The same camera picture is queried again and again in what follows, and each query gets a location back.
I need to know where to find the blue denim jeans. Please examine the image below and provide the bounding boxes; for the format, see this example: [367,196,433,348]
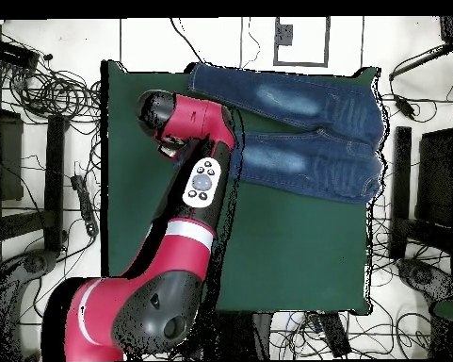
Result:
[172,61,387,206]

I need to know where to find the dark flat panel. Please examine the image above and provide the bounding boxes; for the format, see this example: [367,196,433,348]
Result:
[413,126,453,227]
[0,107,24,203]

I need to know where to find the black stand beam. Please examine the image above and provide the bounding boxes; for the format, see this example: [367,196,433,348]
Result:
[42,113,67,254]
[389,125,413,261]

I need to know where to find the small grey box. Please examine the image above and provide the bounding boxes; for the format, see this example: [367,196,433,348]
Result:
[275,23,294,46]

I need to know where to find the dark green table cloth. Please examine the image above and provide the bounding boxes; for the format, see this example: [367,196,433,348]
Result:
[100,59,380,321]

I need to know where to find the black electronics box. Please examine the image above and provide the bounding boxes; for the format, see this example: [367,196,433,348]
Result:
[0,38,40,70]

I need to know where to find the black power adapter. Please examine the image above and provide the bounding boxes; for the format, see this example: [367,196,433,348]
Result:
[393,93,417,121]

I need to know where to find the long black power strip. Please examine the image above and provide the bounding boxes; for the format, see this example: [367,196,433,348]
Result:
[308,311,352,358]

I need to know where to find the tangled black cable coil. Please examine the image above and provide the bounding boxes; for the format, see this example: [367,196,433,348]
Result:
[7,63,103,125]

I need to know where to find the grey rectangular frame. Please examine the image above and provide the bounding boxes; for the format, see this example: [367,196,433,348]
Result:
[272,16,331,69]

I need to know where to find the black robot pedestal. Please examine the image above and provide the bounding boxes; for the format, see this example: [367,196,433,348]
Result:
[199,310,272,361]

